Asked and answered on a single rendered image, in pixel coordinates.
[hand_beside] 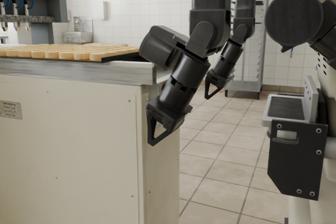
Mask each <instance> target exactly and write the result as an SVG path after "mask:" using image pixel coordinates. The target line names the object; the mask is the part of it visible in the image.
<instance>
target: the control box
mask: <svg viewBox="0 0 336 224"><path fill-rule="evenodd" d="M170 75H171V74H168V75H166V76H163V77H161V78H158V79H156V84H153V85H148V92H149V100H151V99H153V98H155V97H157V96H159V95H161V93H162V89H163V85H165V84H166V83H167V81H168V79H169V77H170ZM161 125H162V124H161V123H159V122H158V121H157V122H156V128H158V127H160V126H161Z"/></svg>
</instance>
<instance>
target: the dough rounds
mask: <svg viewBox="0 0 336 224"><path fill-rule="evenodd" d="M139 48H140V47H137V46H126V47H125V46H113V45H104V46H101V45H79V44H72V45H69V44H30V45H16V46H3V47H0V56H3V57H22V58H41V59H61V60H80V61H100V62H101V61H102V60H101V58H105V57H111V56H117V55H123V54H129V53H135V52H139Z"/></svg>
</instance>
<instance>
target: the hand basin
mask: <svg viewBox="0 0 336 224"><path fill-rule="evenodd" d="M91 12H92V16H74V17H73V23H74V31H65V32H62V38H63V42H64V43H79V45H82V44H81V43H90V42H93V22H92V20H94V21H99V20H107V2H106V1H91ZM67 18H68V21H70V20H71V17H70V11H69V10H67Z"/></svg>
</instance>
